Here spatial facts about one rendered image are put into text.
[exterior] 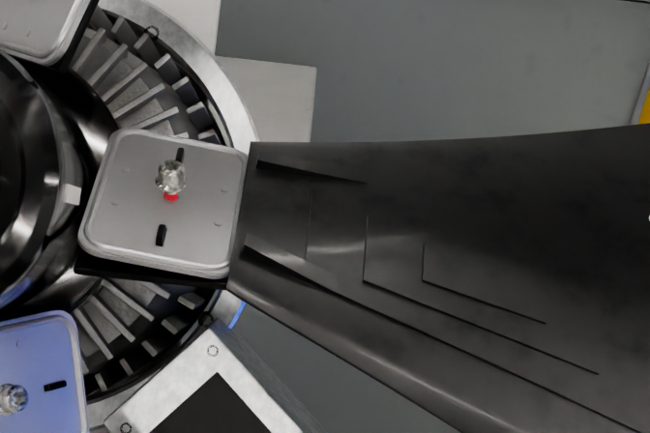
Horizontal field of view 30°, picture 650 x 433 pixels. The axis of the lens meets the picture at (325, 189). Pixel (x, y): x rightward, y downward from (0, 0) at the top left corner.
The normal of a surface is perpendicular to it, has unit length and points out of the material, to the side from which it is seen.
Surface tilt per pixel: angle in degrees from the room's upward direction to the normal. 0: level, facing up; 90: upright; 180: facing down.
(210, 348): 50
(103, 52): 46
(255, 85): 0
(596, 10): 90
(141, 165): 6
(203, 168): 6
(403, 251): 10
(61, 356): 59
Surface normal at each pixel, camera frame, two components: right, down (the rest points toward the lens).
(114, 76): 0.10, -0.12
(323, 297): 0.26, -0.66
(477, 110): -0.04, 0.59
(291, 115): 0.11, -0.80
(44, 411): 0.79, -0.08
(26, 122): -0.21, 0.04
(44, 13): -0.68, -0.35
